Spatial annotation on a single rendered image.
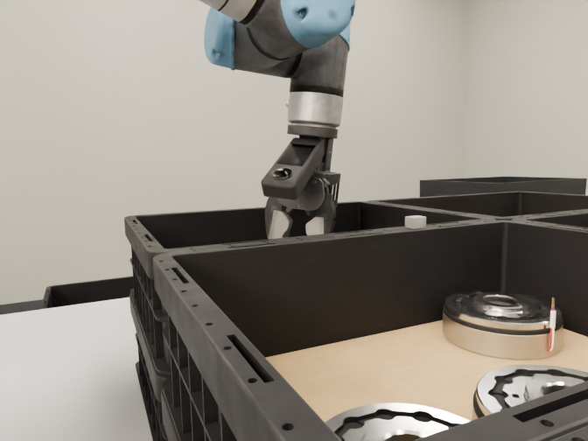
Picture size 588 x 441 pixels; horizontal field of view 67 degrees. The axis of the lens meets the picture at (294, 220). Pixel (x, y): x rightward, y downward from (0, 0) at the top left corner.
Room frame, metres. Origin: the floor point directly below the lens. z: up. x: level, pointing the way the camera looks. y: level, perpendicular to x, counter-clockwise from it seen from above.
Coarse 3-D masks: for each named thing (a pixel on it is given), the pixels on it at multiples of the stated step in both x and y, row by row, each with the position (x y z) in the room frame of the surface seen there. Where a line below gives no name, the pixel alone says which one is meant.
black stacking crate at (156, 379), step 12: (132, 300) 0.58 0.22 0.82; (132, 312) 0.57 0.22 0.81; (144, 348) 0.44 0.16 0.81; (144, 360) 0.51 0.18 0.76; (144, 372) 0.51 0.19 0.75; (156, 372) 0.37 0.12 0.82; (144, 384) 0.51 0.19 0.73; (156, 384) 0.37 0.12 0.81; (144, 396) 0.52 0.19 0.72; (156, 396) 0.37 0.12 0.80; (156, 408) 0.42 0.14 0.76; (156, 420) 0.42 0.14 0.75; (156, 432) 0.45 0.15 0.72
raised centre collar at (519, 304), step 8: (480, 296) 0.42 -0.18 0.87; (488, 296) 0.43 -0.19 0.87; (496, 296) 0.43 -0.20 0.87; (504, 296) 0.42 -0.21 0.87; (512, 296) 0.42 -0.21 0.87; (480, 304) 0.40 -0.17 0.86; (488, 304) 0.40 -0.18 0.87; (496, 304) 0.40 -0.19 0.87; (504, 304) 0.40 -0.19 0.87; (512, 304) 0.40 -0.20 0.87; (520, 304) 0.40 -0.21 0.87; (504, 312) 0.39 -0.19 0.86; (512, 312) 0.39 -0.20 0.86; (520, 312) 0.39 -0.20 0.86
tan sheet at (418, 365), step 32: (320, 352) 0.38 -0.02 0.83; (352, 352) 0.38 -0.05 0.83; (384, 352) 0.38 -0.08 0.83; (416, 352) 0.38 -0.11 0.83; (448, 352) 0.38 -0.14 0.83; (576, 352) 0.37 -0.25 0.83; (320, 384) 0.33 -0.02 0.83; (352, 384) 0.32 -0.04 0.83; (384, 384) 0.32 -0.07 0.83; (416, 384) 0.32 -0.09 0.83; (448, 384) 0.32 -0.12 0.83; (320, 416) 0.28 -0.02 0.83
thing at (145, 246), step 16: (240, 208) 0.69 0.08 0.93; (256, 208) 0.69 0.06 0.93; (384, 208) 0.71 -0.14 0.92; (400, 208) 0.67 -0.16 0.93; (416, 208) 0.65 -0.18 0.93; (128, 224) 0.54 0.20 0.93; (432, 224) 0.49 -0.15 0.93; (448, 224) 0.49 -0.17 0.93; (144, 240) 0.42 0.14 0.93; (272, 240) 0.41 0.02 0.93; (288, 240) 0.40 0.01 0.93; (144, 256) 0.39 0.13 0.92
